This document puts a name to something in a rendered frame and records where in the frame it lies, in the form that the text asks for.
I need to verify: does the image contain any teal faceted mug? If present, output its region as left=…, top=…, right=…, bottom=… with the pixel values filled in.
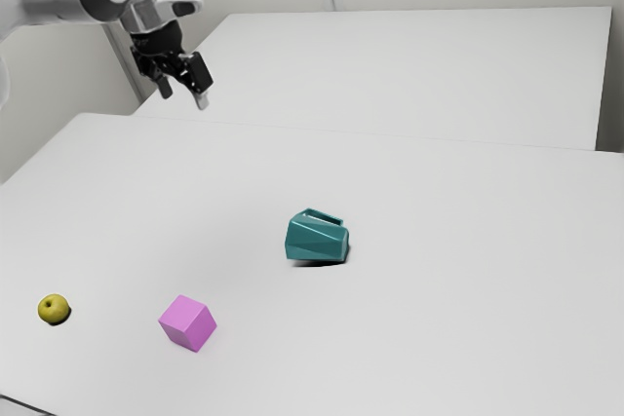
left=284, top=208, right=352, bottom=264

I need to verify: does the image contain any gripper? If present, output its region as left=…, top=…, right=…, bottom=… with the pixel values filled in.
left=128, top=19, right=215, bottom=112

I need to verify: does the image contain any yellow-green apple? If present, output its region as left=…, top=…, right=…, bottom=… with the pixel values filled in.
left=37, top=293, right=70, bottom=326

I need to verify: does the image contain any pink cube block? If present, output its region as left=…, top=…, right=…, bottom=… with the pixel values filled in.
left=157, top=294, right=218, bottom=354

